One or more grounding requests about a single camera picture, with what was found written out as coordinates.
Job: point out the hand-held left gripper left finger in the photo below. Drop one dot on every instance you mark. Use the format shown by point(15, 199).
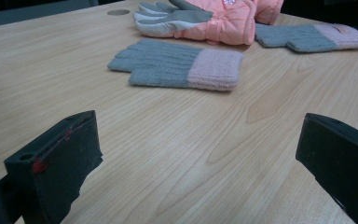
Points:
point(56, 161)

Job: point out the grey and pink knit glove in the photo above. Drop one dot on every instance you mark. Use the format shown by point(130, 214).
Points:
point(174, 63)
point(307, 37)

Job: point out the round grey table grommet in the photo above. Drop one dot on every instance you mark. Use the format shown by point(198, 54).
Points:
point(118, 12)

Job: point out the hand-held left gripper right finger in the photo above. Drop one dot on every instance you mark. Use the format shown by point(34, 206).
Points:
point(341, 161)

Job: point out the pink ski glove white print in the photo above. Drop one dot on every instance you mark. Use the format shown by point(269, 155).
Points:
point(268, 11)

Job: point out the pink ski glove grey palm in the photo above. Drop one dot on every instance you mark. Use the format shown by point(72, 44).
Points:
point(199, 23)

